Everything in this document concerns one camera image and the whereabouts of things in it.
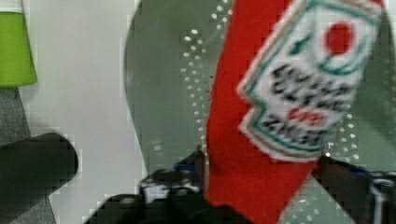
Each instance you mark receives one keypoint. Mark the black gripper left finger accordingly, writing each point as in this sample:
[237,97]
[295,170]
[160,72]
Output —
[188,174]

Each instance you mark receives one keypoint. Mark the black cylinder cup lower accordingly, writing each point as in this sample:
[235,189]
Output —
[32,169]

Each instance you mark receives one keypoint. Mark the green bottle white cap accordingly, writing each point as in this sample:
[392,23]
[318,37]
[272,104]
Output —
[16,63]

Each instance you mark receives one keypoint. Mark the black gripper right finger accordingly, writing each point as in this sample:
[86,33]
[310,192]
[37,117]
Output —
[367,197]

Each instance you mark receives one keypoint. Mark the red ketchup bottle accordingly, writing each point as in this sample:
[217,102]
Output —
[288,74]

